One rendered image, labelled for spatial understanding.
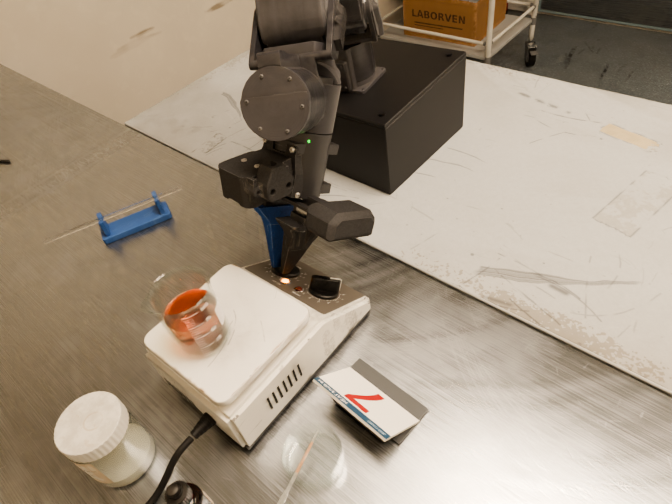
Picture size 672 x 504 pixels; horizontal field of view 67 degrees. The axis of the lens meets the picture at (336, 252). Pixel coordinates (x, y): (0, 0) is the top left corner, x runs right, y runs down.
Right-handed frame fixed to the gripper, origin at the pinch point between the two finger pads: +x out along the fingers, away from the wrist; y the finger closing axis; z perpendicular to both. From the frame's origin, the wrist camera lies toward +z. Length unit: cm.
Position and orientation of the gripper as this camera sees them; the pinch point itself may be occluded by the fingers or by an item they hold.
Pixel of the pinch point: (285, 241)
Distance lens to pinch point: 54.7
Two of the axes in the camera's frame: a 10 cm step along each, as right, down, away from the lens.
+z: -7.2, 1.3, -6.8
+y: 6.7, 3.9, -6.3
